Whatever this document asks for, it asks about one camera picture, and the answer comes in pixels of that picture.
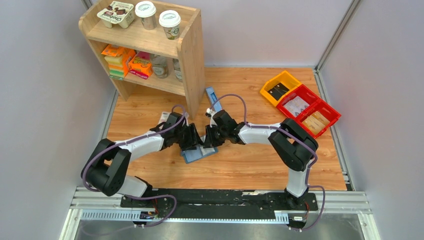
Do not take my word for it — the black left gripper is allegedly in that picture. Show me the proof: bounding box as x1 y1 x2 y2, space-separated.
173 122 205 152

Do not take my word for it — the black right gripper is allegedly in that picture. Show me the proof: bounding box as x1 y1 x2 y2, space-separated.
203 123 228 149

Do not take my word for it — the blue leather card holder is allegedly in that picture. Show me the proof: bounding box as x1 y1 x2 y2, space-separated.
180 146 218 164

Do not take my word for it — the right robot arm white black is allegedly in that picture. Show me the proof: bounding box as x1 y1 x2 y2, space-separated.
204 109 319 210

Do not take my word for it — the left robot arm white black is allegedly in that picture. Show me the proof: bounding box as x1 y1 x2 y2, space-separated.
81 112 203 208

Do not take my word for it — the black card in yellow bin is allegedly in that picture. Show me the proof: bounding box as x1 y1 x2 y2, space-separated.
267 83 289 101

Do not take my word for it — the small pink packet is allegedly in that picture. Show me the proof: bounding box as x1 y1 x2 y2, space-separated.
158 111 170 124

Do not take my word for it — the blue rectangular box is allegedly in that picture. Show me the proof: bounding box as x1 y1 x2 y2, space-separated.
205 86 223 112

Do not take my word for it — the yellow plastic bin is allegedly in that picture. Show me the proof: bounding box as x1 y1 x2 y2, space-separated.
259 70 302 107

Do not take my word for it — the left glass jar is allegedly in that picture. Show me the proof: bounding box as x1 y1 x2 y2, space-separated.
150 53 169 79

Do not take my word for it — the glass jar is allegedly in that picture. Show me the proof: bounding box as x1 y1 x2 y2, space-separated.
172 58 183 82
150 53 169 79

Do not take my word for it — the right glass jar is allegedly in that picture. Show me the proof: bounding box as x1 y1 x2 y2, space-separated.
172 58 183 82

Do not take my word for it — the middle red plastic bin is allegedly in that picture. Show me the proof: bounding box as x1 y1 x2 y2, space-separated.
276 84 321 123

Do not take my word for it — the red plastic bin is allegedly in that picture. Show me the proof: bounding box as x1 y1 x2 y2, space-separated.
276 84 321 123
295 100 342 139

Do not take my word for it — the orange pink snack bag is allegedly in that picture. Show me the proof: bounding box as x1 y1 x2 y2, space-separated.
128 51 153 79

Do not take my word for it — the stack of coloured sponges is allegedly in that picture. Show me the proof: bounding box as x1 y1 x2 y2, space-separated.
104 55 125 78

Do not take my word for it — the wooden shelf unit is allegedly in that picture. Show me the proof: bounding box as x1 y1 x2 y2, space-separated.
78 0 206 119

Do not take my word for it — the orange snack box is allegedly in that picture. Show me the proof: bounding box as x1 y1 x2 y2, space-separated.
101 44 136 77

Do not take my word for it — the near red plastic bin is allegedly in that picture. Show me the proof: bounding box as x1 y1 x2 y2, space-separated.
295 100 342 139

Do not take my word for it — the right white lidded paper cup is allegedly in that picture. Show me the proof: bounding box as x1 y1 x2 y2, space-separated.
159 10 182 40

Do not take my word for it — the white lidded paper cup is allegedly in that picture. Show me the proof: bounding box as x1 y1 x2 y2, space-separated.
134 0 157 30
159 10 182 40

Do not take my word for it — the left white lidded paper cup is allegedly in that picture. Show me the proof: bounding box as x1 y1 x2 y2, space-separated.
134 0 157 30

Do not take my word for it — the chocolate pudding cup pack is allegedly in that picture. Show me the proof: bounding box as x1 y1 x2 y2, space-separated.
96 0 135 29

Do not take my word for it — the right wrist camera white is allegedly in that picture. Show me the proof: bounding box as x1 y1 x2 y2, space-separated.
205 108 218 127

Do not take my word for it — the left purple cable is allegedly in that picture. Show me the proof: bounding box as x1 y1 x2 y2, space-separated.
81 104 189 228

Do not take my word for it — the purple cable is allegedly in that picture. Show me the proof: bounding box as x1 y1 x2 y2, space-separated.
81 104 189 228
205 93 326 232

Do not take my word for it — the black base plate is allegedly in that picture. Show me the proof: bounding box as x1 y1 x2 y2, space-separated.
120 184 318 220

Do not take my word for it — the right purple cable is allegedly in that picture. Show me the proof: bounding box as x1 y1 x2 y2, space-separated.
205 93 326 232

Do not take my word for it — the aluminium rail frame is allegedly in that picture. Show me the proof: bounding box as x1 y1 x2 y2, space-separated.
60 187 380 240

